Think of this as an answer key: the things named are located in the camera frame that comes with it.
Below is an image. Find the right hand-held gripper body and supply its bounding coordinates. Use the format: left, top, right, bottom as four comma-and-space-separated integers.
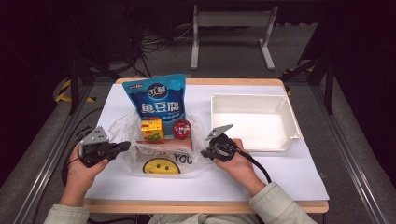
205, 123, 241, 163

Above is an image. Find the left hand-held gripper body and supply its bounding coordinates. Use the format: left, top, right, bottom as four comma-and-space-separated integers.
78, 125, 120, 169

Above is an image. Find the yellow drink carton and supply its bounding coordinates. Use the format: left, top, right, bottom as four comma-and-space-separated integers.
140, 118, 166, 143

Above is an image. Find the white plastic bin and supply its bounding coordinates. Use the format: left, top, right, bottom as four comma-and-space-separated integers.
209, 92, 303, 153

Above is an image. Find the brown rectangular box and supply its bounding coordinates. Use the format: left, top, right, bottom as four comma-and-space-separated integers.
135, 137, 194, 154

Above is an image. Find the clear smiley-face plastic bag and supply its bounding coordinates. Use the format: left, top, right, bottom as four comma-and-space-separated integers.
107, 109, 217, 179

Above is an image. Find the blue snack packet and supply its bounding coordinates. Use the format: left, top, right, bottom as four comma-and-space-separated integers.
121, 73, 188, 136

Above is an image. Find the person's left hand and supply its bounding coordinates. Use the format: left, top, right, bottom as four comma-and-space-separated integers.
65, 143, 110, 189

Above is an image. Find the person's right hand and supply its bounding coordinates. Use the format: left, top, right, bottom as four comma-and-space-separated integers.
213, 137, 262, 189

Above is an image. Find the red can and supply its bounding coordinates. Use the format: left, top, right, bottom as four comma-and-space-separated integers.
171, 119, 192, 140

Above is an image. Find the person's torso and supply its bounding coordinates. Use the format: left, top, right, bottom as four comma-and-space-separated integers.
146, 212, 261, 224

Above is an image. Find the black metal stand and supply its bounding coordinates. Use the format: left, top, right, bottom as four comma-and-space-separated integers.
279, 54, 336, 116
66, 55, 123, 116

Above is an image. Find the white metal stand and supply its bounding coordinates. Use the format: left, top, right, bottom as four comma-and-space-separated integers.
190, 4, 279, 72

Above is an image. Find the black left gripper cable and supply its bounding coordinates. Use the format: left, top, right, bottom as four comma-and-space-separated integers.
60, 106, 105, 188

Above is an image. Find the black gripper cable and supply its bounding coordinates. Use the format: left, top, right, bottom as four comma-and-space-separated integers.
60, 106, 105, 188
235, 145, 273, 185

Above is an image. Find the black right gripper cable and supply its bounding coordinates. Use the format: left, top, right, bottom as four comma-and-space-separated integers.
235, 145, 273, 185

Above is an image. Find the aluminium rail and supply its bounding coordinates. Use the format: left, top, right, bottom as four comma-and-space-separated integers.
11, 83, 95, 224
310, 83, 390, 224

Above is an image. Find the bundle of floor cables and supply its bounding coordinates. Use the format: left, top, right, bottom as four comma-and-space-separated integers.
122, 21, 194, 78

